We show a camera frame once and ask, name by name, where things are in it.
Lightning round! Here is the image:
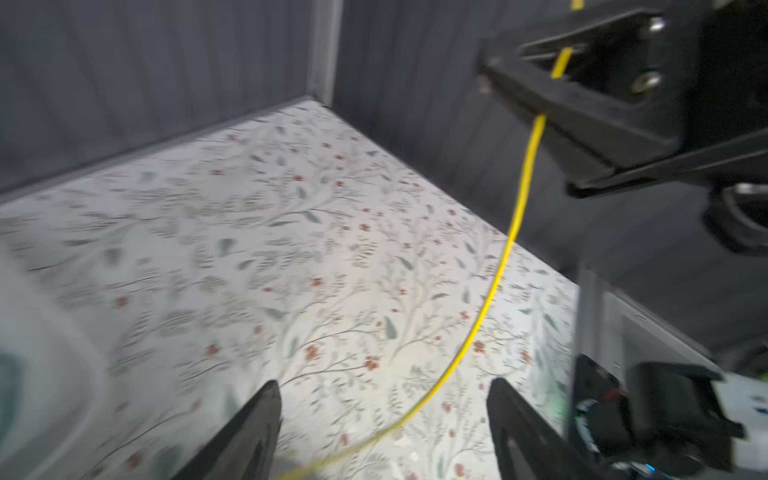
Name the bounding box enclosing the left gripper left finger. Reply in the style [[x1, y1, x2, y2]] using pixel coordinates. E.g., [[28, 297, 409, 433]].
[[173, 380, 282, 480]]

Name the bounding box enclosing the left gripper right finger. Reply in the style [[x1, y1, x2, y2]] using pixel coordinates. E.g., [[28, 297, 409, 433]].
[[486, 378, 603, 479]]

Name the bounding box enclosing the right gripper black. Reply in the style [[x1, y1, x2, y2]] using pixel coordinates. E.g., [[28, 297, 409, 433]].
[[478, 1, 767, 198]]

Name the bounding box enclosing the yellow cable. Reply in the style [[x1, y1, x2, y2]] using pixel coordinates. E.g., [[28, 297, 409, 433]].
[[272, 0, 586, 480]]

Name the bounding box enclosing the white plastic bin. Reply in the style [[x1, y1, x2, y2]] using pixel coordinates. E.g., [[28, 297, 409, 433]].
[[1, 251, 105, 479]]

